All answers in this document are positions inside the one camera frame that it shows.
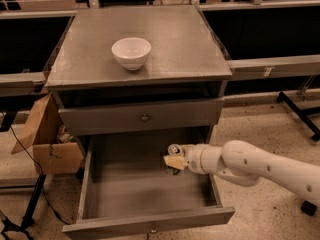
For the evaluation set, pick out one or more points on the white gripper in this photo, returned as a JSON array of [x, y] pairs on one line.
[[192, 158]]

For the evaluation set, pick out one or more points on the green soda can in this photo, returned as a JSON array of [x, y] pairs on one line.
[[174, 150]]

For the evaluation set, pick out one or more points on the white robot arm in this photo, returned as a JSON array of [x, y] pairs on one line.
[[243, 164]]

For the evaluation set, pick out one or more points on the open grey middle drawer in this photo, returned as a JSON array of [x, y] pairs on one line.
[[128, 190]]

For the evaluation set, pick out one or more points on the grey wooden drawer cabinet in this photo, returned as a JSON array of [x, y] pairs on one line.
[[96, 97]]

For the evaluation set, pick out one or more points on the grey top drawer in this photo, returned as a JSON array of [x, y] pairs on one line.
[[141, 116]]

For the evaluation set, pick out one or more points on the grey metal railing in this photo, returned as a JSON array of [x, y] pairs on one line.
[[273, 67]]

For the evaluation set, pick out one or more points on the white ceramic bowl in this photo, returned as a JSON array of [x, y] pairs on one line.
[[131, 53]]

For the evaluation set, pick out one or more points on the brown cardboard box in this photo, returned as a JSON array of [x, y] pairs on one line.
[[44, 132]]

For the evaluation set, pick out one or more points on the black chair base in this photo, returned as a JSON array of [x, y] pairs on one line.
[[304, 114]]

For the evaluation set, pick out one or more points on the black stand with cable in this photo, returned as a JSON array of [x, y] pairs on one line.
[[55, 206]]

